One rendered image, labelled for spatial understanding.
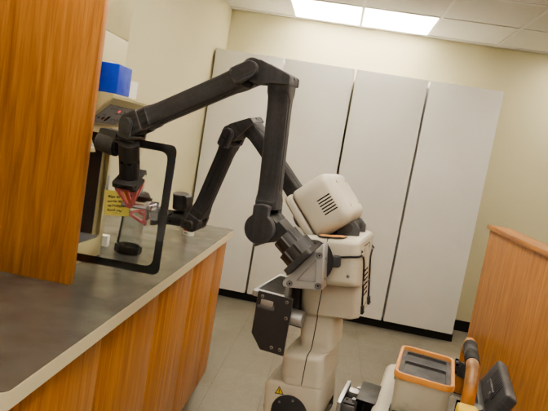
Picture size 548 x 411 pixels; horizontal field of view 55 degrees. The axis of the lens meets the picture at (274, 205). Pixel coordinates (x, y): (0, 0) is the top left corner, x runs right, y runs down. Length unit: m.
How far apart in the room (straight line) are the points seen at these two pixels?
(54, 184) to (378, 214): 3.43
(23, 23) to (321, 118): 3.28
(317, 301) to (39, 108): 0.95
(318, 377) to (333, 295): 0.22
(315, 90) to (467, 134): 1.34
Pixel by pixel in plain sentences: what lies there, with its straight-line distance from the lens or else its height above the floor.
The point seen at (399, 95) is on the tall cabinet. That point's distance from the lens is 4.67.
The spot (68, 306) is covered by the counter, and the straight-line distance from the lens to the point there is 1.49.
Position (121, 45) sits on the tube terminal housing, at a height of 1.69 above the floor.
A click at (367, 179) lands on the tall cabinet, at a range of 4.63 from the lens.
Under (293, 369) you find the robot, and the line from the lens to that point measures 1.50.
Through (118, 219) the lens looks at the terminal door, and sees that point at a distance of 1.66.
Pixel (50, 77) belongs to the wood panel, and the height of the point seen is 1.52.
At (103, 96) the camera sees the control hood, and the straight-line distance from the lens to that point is 1.66.
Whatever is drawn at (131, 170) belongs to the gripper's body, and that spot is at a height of 1.31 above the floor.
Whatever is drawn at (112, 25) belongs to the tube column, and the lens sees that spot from 1.88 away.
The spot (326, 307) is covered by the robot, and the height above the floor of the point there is 1.03.
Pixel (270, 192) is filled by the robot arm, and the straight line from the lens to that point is 1.29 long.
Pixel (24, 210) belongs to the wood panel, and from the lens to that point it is 1.69.
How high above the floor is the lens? 1.44
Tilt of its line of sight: 6 degrees down
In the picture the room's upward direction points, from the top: 10 degrees clockwise
